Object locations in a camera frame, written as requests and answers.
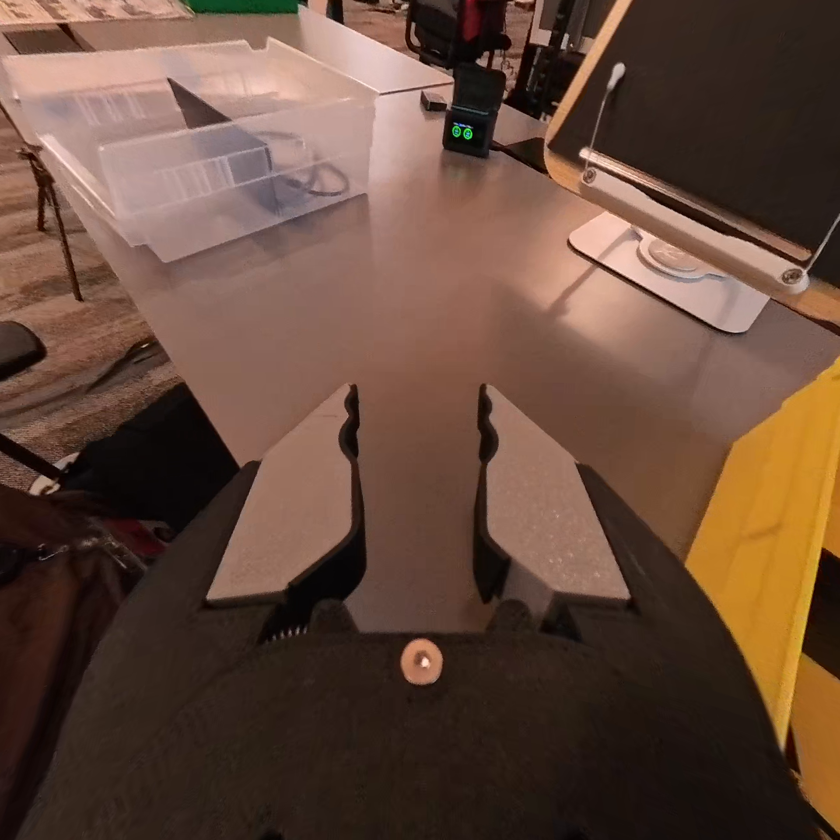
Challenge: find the black charger with green display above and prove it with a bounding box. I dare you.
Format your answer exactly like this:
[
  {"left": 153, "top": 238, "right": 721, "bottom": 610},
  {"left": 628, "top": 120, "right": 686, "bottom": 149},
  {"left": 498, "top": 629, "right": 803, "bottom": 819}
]
[{"left": 443, "top": 62, "right": 508, "bottom": 160}]

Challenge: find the white-tipped wire clip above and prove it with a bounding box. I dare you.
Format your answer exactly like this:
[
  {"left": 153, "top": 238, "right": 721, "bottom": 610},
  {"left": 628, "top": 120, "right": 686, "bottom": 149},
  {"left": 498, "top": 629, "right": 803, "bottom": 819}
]
[
  {"left": 586, "top": 62, "right": 627, "bottom": 181},
  {"left": 781, "top": 213, "right": 840, "bottom": 290}
]

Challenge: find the green plastic bin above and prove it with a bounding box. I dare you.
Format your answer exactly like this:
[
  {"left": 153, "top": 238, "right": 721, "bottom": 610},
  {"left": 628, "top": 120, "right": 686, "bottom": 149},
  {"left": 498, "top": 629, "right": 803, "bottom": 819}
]
[{"left": 182, "top": 0, "right": 301, "bottom": 15}]

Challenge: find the coiled black cable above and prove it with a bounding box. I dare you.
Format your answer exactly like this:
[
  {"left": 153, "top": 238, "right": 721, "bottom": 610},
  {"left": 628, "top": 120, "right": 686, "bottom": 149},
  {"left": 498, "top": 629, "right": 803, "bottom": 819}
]
[{"left": 266, "top": 131, "right": 349, "bottom": 198}]

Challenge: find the person's brown jacket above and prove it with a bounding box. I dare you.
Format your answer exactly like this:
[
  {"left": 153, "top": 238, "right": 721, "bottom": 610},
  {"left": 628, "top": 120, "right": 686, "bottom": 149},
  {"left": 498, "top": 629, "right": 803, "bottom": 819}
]
[{"left": 0, "top": 486, "right": 165, "bottom": 840}]

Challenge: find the yellow plastic bin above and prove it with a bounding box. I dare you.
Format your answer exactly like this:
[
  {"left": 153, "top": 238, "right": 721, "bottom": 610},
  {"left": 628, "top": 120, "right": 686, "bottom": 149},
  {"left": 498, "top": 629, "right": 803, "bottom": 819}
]
[{"left": 684, "top": 357, "right": 840, "bottom": 840}]

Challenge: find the black tripod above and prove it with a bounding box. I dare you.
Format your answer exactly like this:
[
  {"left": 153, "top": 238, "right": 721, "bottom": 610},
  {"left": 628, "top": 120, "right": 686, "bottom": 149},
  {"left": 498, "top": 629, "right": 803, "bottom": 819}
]
[{"left": 16, "top": 146, "right": 85, "bottom": 303}]

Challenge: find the black board with wooden edge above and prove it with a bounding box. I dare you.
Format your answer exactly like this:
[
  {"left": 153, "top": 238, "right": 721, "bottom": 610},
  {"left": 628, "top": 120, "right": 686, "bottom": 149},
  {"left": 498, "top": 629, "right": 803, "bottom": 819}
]
[{"left": 543, "top": 0, "right": 840, "bottom": 322}]

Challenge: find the printed paper sheet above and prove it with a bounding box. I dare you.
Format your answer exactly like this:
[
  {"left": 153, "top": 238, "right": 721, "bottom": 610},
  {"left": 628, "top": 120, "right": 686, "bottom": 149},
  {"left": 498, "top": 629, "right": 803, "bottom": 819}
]
[{"left": 0, "top": 0, "right": 191, "bottom": 27}]

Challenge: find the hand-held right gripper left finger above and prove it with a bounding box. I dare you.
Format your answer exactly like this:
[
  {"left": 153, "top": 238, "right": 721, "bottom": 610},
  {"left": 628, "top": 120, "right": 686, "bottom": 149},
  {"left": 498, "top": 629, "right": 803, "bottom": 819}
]
[{"left": 205, "top": 384, "right": 367, "bottom": 611}]

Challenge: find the small clear plastic box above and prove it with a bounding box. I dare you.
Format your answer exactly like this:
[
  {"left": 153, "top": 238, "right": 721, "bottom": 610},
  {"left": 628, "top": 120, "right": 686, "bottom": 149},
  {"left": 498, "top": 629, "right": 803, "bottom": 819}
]
[{"left": 98, "top": 134, "right": 275, "bottom": 221}]

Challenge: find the clear plastic bin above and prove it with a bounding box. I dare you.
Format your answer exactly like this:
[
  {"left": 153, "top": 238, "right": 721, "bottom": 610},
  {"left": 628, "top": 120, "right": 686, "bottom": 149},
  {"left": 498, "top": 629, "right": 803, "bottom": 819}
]
[{"left": 2, "top": 36, "right": 380, "bottom": 265}]

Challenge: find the black bag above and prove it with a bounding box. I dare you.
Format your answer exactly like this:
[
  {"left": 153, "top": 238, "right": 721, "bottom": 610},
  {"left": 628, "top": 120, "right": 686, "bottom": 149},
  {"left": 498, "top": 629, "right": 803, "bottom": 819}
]
[{"left": 62, "top": 384, "right": 238, "bottom": 526}]

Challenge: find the black office chair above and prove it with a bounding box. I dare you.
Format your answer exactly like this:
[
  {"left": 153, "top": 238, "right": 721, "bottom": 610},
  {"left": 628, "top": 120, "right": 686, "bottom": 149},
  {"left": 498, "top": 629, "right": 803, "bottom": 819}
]
[{"left": 403, "top": 0, "right": 514, "bottom": 70}]

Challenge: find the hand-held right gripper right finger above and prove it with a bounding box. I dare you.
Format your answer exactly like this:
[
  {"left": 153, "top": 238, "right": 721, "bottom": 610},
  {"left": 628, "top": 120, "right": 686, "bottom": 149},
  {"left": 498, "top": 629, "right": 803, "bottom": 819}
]
[{"left": 474, "top": 384, "right": 632, "bottom": 621}]

